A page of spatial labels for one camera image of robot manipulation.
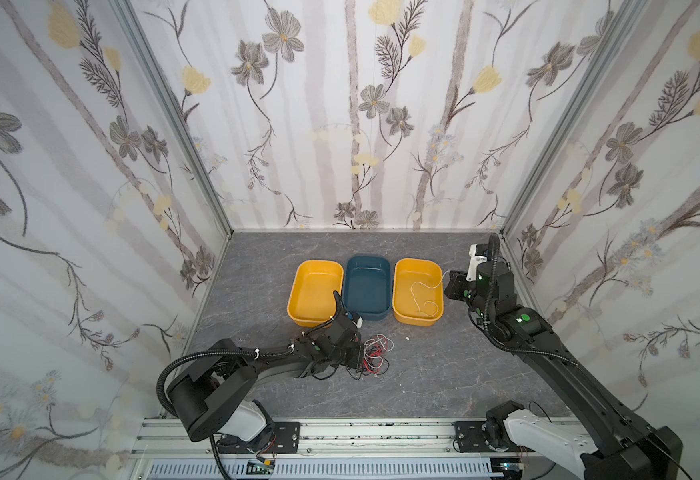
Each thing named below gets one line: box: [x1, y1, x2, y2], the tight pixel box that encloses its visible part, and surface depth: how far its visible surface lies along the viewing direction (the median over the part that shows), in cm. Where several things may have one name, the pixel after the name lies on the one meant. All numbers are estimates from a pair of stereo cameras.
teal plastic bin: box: [342, 256, 391, 321], surface depth 105 cm
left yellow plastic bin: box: [286, 259, 344, 328], surface depth 104 cm
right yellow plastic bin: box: [392, 258, 444, 327], surface depth 96 cm
